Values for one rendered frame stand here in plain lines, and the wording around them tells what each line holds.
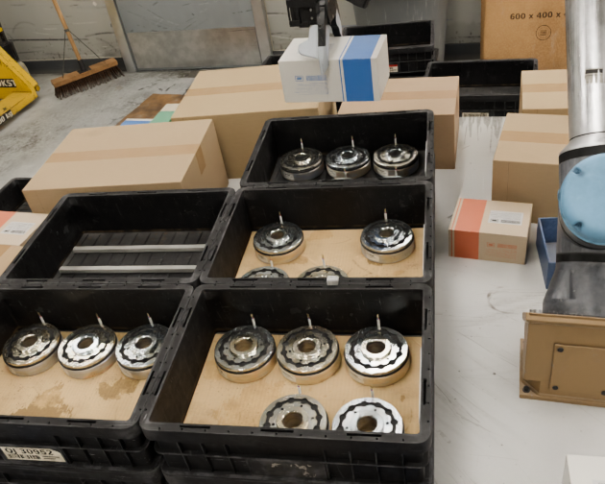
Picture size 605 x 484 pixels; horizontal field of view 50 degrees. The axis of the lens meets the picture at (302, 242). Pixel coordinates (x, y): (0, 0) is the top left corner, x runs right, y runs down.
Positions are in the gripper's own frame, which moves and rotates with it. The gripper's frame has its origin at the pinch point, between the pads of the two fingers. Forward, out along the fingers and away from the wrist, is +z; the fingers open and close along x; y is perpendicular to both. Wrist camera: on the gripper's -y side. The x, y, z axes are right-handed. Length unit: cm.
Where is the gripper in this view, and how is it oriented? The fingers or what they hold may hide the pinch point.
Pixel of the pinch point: (334, 60)
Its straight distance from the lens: 138.6
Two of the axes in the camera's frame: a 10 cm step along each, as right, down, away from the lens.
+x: -2.6, 6.2, -7.4
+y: -9.6, -0.4, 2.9
